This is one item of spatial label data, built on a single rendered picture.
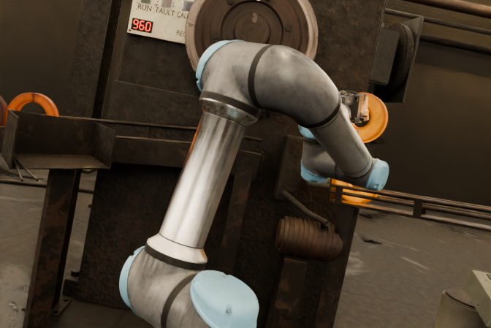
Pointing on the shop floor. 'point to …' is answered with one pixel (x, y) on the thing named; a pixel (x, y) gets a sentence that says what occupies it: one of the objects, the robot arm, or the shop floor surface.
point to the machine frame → (158, 185)
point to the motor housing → (297, 264)
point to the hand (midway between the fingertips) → (362, 111)
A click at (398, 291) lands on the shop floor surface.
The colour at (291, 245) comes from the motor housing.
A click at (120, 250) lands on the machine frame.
